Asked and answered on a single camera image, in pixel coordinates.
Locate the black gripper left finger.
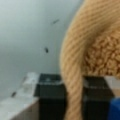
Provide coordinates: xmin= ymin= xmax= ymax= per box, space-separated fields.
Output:
xmin=34 ymin=74 xmax=66 ymax=120

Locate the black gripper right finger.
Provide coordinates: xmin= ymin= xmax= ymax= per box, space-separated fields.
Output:
xmin=83 ymin=76 xmax=115 ymax=120

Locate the tan terry cloth towel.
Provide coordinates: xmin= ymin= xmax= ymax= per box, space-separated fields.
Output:
xmin=60 ymin=0 xmax=120 ymax=120

